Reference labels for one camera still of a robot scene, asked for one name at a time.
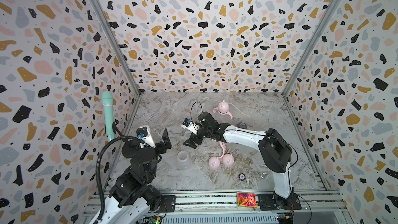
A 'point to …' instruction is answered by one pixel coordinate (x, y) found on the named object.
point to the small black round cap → (242, 177)
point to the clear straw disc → (204, 150)
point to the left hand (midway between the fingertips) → (160, 132)
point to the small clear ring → (264, 175)
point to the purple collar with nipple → (242, 125)
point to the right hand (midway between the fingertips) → (189, 135)
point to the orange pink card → (246, 199)
